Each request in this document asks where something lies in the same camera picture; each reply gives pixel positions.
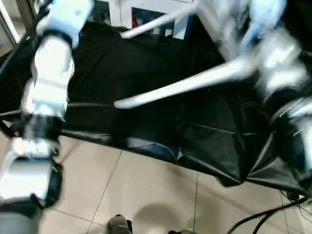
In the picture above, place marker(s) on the white plastic table leg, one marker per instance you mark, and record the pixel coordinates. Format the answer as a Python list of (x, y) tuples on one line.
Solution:
[(182, 83), (158, 23)]

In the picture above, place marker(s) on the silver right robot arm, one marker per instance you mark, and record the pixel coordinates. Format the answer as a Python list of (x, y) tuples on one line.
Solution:
[(282, 56)]

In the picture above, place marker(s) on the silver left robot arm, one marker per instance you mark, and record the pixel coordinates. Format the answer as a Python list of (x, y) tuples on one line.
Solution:
[(51, 68)]

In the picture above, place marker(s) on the black mat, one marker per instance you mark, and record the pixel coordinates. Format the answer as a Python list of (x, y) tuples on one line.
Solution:
[(146, 73)]

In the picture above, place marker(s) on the red fire extinguisher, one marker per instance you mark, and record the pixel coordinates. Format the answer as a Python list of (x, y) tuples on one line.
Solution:
[(134, 20)]

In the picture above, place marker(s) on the white cabinet with windows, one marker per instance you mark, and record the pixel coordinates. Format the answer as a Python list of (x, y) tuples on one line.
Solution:
[(122, 9)]

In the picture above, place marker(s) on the grey curtain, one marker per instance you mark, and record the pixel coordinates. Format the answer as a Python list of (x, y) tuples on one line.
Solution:
[(14, 19)]

